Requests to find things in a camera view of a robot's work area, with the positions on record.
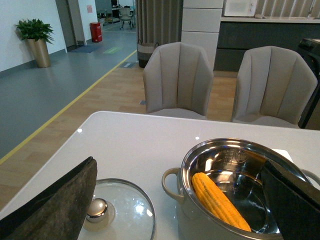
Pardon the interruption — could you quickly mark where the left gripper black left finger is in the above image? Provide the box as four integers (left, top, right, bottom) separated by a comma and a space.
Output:
0, 156, 98, 240

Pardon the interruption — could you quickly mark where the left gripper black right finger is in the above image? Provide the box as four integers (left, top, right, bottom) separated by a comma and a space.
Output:
261, 160, 320, 240

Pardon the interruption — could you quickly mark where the glass pot lid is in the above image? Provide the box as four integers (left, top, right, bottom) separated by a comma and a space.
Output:
78, 178, 156, 240

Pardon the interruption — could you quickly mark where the yellow corn cob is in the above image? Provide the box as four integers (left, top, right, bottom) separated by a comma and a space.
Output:
191, 172, 251, 232

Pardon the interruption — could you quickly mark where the white electric cooking pot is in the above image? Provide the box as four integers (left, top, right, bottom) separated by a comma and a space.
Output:
164, 138, 320, 240

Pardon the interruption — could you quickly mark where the right beige upholstered chair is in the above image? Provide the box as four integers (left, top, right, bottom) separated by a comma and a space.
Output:
231, 46, 314, 129

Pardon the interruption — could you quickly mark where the beige upholstered chair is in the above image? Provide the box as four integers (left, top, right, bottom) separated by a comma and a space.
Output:
143, 42, 214, 120
231, 46, 314, 129

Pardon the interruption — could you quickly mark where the left beige upholstered chair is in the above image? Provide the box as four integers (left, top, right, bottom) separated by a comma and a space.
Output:
143, 42, 214, 120

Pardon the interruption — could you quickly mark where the dark kitchen counter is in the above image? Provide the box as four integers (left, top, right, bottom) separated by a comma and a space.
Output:
213, 18, 320, 72

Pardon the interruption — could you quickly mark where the potted green plant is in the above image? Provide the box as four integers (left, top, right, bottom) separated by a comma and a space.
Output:
15, 19, 54, 68

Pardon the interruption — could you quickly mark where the woven laundry basket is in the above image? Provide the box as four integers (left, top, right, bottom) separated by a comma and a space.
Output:
137, 39, 159, 68

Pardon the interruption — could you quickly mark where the red trash bin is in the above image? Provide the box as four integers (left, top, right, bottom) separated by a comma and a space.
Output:
89, 22, 103, 43

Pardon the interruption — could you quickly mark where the white microwave oven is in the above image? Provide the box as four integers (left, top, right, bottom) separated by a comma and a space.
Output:
223, 0, 258, 17

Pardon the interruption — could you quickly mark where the white pillar cabinet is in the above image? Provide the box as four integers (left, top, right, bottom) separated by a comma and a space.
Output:
181, 0, 223, 68

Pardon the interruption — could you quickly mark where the office swivel chair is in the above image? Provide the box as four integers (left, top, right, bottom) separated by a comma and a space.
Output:
119, 7, 134, 30

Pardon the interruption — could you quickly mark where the grey curtain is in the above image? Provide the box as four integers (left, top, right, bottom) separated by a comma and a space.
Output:
135, 0, 184, 45

